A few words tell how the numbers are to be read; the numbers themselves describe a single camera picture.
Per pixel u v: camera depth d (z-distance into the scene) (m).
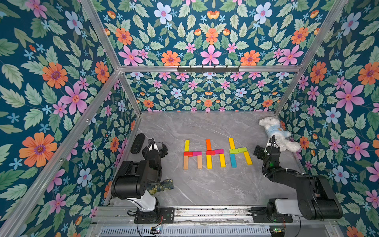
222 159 0.93
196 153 0.96
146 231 0.70
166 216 0.74
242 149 0.99
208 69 0.93
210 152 0.95
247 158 0.93
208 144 1.01
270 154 0.69
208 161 0.93
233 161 0.93
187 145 0.99
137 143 0.98
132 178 0.47
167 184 0.82
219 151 0.96
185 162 0.91
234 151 0.97
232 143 1.01
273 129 0.98
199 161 0.93
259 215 0.73
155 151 0.75
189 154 0.96
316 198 0.43
